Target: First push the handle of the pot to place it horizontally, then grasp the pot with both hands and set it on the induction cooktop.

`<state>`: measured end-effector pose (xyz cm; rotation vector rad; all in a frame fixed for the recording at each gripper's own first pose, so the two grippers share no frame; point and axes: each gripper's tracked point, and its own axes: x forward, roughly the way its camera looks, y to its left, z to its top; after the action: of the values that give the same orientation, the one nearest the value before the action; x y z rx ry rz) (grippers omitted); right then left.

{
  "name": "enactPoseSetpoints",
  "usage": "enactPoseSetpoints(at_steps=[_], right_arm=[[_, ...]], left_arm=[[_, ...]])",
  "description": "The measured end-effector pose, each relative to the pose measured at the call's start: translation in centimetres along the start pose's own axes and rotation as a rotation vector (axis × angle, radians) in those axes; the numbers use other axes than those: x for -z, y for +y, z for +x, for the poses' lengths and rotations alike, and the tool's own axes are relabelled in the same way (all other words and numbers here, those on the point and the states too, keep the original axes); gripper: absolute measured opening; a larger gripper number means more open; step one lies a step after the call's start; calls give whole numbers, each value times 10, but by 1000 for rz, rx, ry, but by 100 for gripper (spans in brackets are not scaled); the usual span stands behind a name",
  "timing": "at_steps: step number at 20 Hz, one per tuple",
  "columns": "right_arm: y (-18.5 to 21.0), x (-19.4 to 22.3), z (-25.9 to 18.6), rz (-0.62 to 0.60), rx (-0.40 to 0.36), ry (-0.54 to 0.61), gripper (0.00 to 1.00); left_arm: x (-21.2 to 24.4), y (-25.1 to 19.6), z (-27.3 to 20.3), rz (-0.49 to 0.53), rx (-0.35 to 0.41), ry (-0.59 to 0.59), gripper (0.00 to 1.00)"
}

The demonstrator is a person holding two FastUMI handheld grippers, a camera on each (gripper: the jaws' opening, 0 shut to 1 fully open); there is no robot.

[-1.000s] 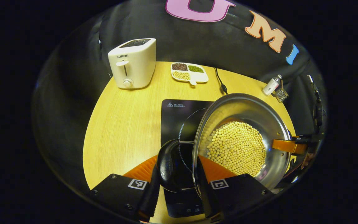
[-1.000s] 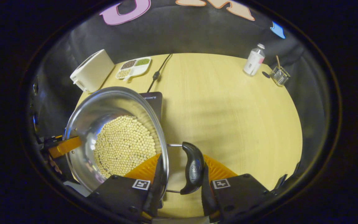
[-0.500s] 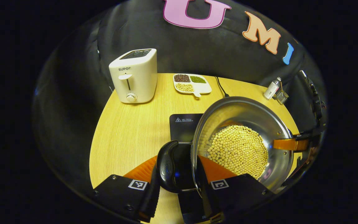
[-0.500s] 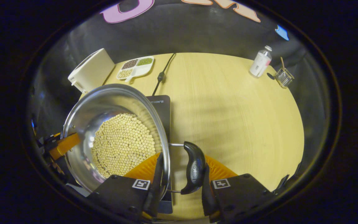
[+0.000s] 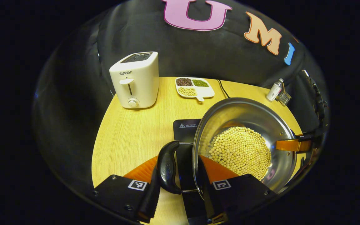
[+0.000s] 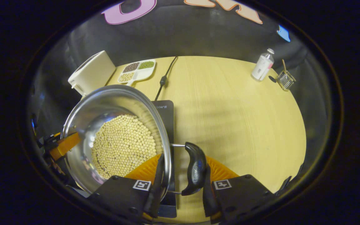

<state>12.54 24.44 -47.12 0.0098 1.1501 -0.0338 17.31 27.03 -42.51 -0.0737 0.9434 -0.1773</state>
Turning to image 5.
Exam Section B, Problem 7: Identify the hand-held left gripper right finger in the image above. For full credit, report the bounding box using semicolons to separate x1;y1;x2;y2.
197;155;277;224

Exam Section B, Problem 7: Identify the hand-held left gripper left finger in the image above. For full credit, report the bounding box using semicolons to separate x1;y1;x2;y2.
93;156;162;224

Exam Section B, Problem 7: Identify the stainless steel pot black handle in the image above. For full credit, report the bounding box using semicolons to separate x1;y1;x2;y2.
157;97;298;200

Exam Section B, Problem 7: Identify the black induction cooktop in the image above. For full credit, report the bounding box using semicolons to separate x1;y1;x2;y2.
173;119;218;225

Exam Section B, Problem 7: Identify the pile of yellow soybeans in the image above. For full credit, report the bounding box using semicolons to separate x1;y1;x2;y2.
209;126;273;181

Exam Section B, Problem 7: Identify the small white bottle red label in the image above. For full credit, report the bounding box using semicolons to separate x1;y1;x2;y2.
266;78;284;102

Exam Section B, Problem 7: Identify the white divided dish with beans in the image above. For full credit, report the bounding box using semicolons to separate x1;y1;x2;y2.
175;77;215;102

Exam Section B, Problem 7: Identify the white toaster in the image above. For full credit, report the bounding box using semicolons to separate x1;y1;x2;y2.
109;52;159;109

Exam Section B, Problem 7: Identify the small wire basket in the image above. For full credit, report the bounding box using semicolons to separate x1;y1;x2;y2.
276;91;292;107

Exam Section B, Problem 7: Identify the black power cord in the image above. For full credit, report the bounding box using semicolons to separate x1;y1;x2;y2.
216;79;230;99

